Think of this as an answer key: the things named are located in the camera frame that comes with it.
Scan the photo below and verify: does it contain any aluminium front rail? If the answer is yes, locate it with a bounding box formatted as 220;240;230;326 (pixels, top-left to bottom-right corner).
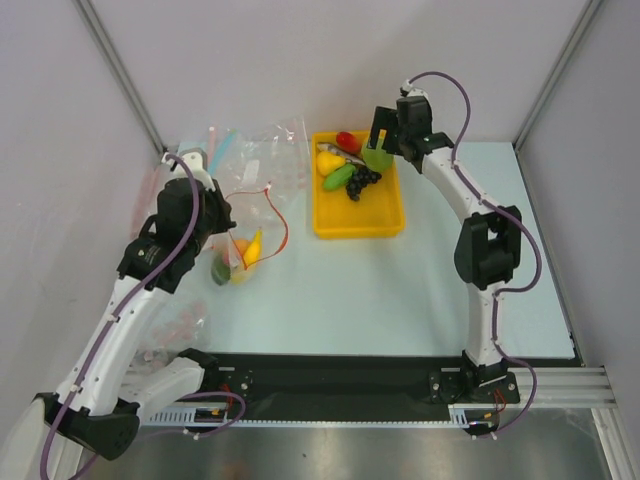
119;364;617;412

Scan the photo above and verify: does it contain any yellow toy banana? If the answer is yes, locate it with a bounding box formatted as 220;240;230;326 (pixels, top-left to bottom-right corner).
242;229;263;269

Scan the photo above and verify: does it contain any red toy mango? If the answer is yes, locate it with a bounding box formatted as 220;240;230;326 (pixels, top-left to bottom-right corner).
335;131;362;155

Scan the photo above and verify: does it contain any right aluminium corner post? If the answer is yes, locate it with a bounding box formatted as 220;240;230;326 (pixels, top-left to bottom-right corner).
512;0;607;154

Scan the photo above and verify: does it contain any clear blue-zipper zip bag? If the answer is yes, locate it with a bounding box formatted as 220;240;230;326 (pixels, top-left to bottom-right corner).
207;127;238;175

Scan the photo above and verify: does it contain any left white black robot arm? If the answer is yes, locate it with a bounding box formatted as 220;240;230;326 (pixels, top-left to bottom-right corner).
34;171;236;471

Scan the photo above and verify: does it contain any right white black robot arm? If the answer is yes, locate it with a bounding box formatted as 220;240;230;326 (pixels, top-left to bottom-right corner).
367;93;521;401

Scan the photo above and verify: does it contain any clear orange-zipper zip bag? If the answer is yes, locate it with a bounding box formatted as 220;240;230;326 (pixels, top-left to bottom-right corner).
210;183;289;285

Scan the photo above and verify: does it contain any purple cable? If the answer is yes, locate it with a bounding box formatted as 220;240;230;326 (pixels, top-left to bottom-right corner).
399;70;544;441
38;152;247;480

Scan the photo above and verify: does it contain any yellow plastic bin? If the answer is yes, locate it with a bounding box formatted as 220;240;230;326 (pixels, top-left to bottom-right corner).
311;132;406;240

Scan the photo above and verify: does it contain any aluminium corner post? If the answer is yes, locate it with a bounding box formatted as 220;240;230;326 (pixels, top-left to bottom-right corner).
512;0;607;154
72;0;167;156

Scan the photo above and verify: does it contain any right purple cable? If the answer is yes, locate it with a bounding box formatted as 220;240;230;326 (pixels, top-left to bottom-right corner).
399;70;544;441

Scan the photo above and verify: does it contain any orange green toy mango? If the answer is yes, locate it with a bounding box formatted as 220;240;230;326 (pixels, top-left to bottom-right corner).
210;254;232;286

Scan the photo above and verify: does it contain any grey toy fish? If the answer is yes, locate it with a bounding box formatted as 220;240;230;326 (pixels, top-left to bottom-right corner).
317;142;365;165

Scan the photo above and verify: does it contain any clear pink-zipper zip bag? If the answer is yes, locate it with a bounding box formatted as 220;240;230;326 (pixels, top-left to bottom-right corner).
129;165;164;240

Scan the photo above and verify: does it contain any peach toy fruit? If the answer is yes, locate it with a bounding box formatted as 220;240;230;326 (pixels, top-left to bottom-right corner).
234;238;251;256

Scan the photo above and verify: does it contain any dark toy grape bunch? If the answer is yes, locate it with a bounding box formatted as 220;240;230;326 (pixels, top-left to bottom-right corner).
346;167;382;202

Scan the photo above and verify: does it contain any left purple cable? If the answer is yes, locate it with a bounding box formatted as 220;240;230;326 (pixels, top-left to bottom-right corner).
38;152;247;480

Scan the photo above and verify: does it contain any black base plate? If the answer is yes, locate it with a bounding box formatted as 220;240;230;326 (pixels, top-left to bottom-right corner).
213;352;521;423

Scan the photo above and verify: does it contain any green toy vegetable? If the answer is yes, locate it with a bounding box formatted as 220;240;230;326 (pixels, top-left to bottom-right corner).
322;164;357;191

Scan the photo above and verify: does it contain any white slotted cable duct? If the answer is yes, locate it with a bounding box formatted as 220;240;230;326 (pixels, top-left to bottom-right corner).
142;406;495;429

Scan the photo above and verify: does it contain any left aluminium corner post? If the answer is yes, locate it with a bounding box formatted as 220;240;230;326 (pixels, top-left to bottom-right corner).
72;0;167;156

